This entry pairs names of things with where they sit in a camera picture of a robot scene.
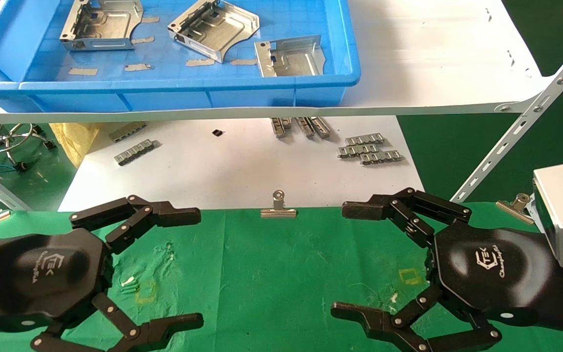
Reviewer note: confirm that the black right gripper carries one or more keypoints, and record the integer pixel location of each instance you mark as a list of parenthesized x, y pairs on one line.
[(491, 274)]

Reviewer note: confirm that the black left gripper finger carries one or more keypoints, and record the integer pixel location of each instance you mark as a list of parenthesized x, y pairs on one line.
[(174, 216)]

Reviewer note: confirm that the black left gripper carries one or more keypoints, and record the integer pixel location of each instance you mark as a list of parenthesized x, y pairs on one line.
[(42, 274)]

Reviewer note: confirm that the silver sheet metal bracket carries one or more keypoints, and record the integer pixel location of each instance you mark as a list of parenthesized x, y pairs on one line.
[(105, 24), (296, 61), (218, 27)]

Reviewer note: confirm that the white board sheet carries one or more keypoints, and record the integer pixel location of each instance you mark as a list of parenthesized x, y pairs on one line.
[(242, 171)]

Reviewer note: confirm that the green table cloth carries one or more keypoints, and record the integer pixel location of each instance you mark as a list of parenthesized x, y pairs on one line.
[(271, 283)]

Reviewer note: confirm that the blue plastic bin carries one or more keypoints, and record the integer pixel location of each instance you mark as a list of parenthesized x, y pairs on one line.
[(164, 93)]

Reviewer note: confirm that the yellow cloth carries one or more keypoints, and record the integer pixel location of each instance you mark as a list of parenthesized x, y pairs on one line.
[(74, 142)]

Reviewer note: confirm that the beige tape strip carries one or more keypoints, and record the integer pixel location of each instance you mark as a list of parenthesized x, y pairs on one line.
[(143, 40), (243, 61), (83, 71), (200, 62), (138, 67), (150, 20)]

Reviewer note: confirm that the grey metal angle bar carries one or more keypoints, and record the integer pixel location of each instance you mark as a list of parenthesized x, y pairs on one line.
[(15, 201)]

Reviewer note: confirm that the chrome stool base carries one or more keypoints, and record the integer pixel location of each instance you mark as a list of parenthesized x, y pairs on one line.
[(5, 142)]

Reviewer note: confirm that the perforated white metal brace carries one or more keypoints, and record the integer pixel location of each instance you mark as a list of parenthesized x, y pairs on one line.
[(521, 127)]

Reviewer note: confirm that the white shelf board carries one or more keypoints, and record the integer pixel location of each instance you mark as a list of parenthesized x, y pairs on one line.
[(433, 58)]

